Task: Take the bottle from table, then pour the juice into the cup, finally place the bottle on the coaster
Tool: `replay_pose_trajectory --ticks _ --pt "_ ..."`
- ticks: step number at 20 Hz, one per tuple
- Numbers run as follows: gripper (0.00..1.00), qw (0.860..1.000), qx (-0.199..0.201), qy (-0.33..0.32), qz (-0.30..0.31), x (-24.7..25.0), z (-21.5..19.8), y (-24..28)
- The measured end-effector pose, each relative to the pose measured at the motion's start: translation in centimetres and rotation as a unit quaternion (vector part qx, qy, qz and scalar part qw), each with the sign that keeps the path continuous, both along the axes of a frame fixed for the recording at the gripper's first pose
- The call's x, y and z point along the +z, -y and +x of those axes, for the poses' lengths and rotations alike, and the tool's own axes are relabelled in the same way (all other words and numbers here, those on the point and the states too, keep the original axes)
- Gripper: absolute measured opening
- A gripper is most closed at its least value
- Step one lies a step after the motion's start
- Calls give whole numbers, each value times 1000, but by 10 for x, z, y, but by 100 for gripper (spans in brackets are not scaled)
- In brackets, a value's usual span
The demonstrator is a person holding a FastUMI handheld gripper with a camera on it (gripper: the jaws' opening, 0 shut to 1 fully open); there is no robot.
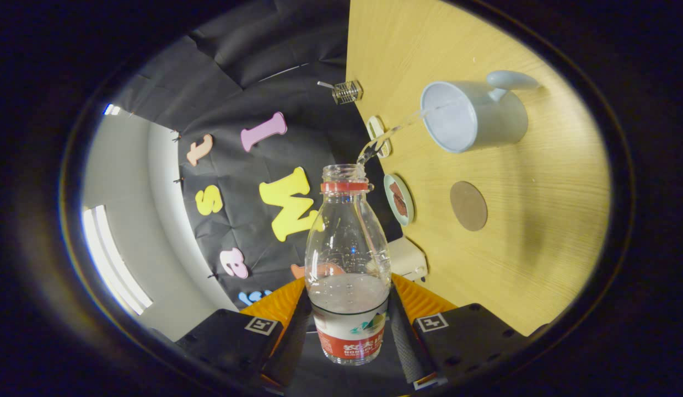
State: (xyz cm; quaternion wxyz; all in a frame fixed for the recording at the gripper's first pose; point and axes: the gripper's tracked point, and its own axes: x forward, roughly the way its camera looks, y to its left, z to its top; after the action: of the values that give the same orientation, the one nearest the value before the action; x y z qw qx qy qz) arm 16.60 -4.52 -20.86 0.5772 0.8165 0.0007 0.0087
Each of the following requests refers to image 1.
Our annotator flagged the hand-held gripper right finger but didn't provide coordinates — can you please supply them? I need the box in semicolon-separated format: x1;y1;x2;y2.
388;274;532;391

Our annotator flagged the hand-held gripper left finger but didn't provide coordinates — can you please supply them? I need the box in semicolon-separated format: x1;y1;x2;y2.
176;276;314;395

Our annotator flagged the clear plastic juice bottle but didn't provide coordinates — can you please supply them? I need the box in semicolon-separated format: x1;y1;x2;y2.
304;164;392;366

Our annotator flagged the brown round coaster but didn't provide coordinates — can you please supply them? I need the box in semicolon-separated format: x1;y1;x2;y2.
450;181;488;232

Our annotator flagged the white cup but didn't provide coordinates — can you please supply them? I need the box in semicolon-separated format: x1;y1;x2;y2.
420;70;540;154

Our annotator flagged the white toaster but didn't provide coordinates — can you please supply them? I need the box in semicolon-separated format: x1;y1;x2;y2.
388;237;429;282

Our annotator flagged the pale green plate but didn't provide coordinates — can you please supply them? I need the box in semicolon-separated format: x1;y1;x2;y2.
383;174;415;227

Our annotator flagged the wooden table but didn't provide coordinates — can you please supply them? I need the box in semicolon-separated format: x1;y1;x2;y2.
346;0;612;337

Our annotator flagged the long ceiling light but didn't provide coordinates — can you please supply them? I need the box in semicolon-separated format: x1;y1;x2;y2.
82;205;153;316

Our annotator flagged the white divided dish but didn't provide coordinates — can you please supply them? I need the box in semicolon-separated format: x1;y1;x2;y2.
367;115;392;159

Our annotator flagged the black backdrop cloth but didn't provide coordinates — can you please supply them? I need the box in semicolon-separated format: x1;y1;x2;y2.
104;0;408;309

